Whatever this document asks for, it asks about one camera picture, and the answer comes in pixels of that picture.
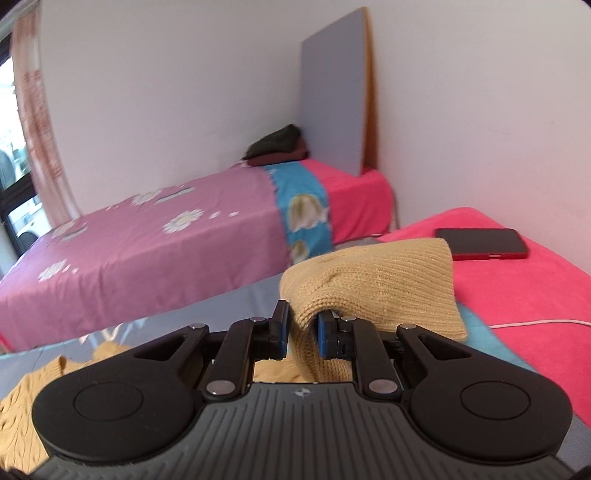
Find mustard cable-knit sweater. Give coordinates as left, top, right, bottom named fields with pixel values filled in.
left=1, top=239, right=468, bottom=473

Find pink patterned curtain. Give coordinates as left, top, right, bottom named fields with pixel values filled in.
left=10, top=4, right=80, bottom=227

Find red fleece blanket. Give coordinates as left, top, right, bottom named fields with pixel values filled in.
left=378, top=207, right=591, bottom=428

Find window with dark frame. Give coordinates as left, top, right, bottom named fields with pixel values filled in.
left=0, top=51, right=51, bottom=275

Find dark folded clothes pile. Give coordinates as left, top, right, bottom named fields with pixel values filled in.
left=242, top=124, right=310, bottom=167

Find red smartphone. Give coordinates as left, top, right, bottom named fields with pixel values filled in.
left=435, top=228, right=530, bottom=261

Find white charging cable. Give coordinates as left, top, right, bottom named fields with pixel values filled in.
left=488, top=317, right=591, bottom=330

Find grey board with wooden edge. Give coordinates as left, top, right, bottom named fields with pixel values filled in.
left=297, top=7, right=370, bottom=177

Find pink floral bed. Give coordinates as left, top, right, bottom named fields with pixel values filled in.
left=1, top=160, right=394, bottom=352

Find grey and blue bedsheet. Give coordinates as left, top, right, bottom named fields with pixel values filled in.
left=1, top=275, right=590, bottom=468

